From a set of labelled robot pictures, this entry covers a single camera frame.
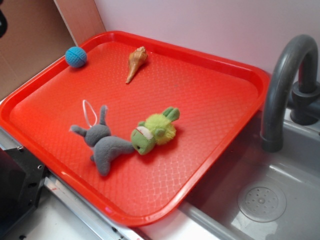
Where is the green plush animal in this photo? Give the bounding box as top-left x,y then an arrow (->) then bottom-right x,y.
130,107 -> 181,155

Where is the black metal bracket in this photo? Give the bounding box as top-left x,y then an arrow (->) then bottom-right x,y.
0,148 -> 47,240

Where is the gray plush animal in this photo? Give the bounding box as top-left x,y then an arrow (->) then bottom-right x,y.
70,100 -> 135,177

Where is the gray toy faucet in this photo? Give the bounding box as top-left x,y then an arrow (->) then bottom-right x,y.
260,34 -> 320,153

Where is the gray toy sink basin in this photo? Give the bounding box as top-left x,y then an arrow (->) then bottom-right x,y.
179,107 -> 320,240

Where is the red plastic tray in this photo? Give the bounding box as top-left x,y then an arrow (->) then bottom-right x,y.
0,31 -> 269,227

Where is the blue knitted ball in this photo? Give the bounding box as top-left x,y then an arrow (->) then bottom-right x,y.
65,46 -> 87,68

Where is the brown cardboard panel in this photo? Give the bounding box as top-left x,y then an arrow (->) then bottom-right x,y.
0,0 -> 105,99

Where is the silver metal rail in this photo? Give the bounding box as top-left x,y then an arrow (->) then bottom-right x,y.
44,174 -> 141,240

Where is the orange conch seashell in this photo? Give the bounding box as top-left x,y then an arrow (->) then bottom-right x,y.
125,46 -> 148,84

